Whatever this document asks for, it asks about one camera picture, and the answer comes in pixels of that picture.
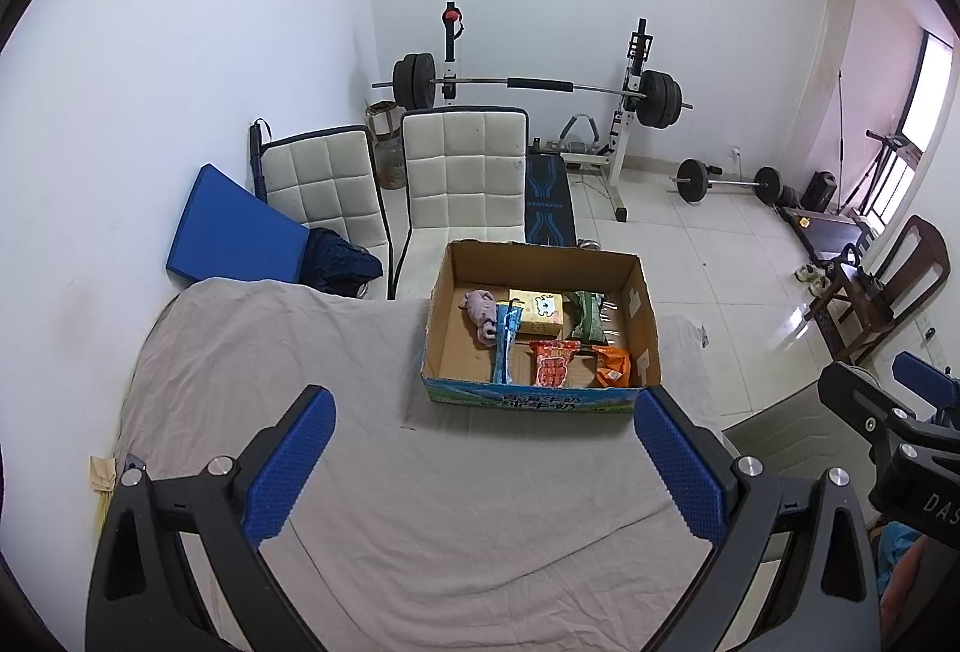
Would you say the blue foam mat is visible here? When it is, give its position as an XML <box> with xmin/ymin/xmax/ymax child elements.
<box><xmin>165</xmin><ymin>164</ymin><xmax>310</xmax><ymax>286</ymax></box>

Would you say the brown jar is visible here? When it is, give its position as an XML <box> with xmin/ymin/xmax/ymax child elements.
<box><xmin>375</xmin><ymin>131</ymin><xmax>407</xmax><ymax>193</ymax></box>

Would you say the green snack packet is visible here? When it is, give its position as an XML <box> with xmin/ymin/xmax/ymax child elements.
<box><xmin>564</xmin><ymin>290</ymin><xmax>607</xmax><ymax>344</ymax></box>

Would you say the grey tablecloth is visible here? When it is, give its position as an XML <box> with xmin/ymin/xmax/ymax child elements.
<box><xmin>112</xmin><ymin>277</ymin><xmax>740</xmax><ymax>652</ymax></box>

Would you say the dark blue garment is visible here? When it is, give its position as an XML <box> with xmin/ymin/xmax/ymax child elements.
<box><xmin>304</xmin><ymin>227</ymin><xmax>383</xmax><ymax>299</ymax></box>

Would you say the pink plush toy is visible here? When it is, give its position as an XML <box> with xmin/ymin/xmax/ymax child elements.
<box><xmin>461</xmin><ymin>290</ymin><xmax>500</xmax><ymax>347</ymax></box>

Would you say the yellow snack box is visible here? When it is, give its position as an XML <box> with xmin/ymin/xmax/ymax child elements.
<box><xmin>508</xmin><ymin>288</ymin><xmax>567</xmax><ymax>338</ymax></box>

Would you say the grey bench handle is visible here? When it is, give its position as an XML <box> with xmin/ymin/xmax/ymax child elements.
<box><xmin>559</xmin><ymin>113</ymin><xmax>601</xmax><ymax>156</ymax></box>

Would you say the blue snack packet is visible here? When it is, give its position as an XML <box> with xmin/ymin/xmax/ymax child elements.
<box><xmin>491</xmin><ymin>297</ymin><xmax>526</xmax><ymax>387</ymax></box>

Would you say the black blue pole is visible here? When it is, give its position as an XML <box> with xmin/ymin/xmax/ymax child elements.
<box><xmin>250</xmin><ymin>118</ymin><xmax>272</xmax><ymax>203</ymax></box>

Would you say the orange snack packet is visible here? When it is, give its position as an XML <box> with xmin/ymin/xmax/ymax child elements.
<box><xmin>591</xmin><ymin>344</ymin><xmax>632</xmax><ymax>389</ymax></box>

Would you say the black blue weight bench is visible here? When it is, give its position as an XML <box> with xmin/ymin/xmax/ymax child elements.
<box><xmin>523</xmin><ymin>153</ymin><xmax>577</xmax><ymax>248</ymax></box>

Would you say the red snack packet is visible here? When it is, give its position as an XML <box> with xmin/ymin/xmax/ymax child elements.
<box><xmin>529</xmin><ymin>338</ymin><xmax>582</xmax><ymax>389</ymax></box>

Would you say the long barbell with black plates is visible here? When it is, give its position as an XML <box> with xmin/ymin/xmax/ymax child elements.
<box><xmin>373</xmin><ymin>52</ymin><xmax>695</xmax><ymax>132</ymax></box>

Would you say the white barbell rack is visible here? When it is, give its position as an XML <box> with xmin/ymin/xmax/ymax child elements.
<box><xmin>439</xmin><ymin>1</ymin><xmax>653</xmax><ymax>224</ymax></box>

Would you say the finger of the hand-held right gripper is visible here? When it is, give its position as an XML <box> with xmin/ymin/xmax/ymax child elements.
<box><xmin>817</xmin><ymin>361</ymin><xmax>929</xmax><ymax>465</ymax></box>
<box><xmin>892</xmin><ymin>352</ymin><xmax>960</xmax><ymax>417</ymax></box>

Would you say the window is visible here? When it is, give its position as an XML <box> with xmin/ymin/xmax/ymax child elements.
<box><xmin>900</xmin><ymin>29</ymin><xmax>960</xmax><ymax>152</ymax></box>

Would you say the short barbell with black plates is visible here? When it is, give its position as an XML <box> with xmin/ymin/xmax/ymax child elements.
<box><xmin>671</xmin><ymin>158</ymin><xmax>782</xmax><ymax>207</ymax></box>

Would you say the dark wooden chair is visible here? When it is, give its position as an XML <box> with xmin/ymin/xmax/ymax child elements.
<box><xmin>810</xmin><ymin>215</ymin><xmax>952</xmax><ymax>364</ymax></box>

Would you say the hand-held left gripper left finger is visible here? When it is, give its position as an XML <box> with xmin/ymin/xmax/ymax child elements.
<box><xmin>86</xmin><ymin>384</ymin><xmax>336</xmax><ymax>652</ymax></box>

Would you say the white padded chair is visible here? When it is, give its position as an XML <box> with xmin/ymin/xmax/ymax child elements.
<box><xmin>259</xmin><ymin>125</ymin><xmax>391</xmax><ymax>267</ymax></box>
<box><xmin>390</xmin><ymin>106</ymin><xmax>530</xmax><ymax>301</ymax></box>

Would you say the black speaker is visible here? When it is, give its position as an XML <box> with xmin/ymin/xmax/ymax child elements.
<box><xmin>802</xmin><ymin>170</ymin><xmax>839</xmax><ymax>212</ymax></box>

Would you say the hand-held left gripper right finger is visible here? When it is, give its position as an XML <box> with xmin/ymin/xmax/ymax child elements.
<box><xmin>634</xmin><ymin>386</ymin><xmax>882</xmax><ymax>652</ymax></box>

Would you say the treadmill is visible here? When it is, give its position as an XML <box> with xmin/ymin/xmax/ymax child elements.
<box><xmin>780</xmin><ymin>129</ymin><xmax>923</xmax><ymax>267</ymax></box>

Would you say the thin leaning bar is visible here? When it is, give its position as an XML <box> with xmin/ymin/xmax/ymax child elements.
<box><xmin>834</xmin><ymin>68</ymin><xmax>849</xmax><ymax>207</ymax></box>

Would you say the cardboard box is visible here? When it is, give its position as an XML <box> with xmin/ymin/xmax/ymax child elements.
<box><xmin>420</xmin><ymin>238</ymin><xmax>662</xmax><ymax>414</ymax></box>

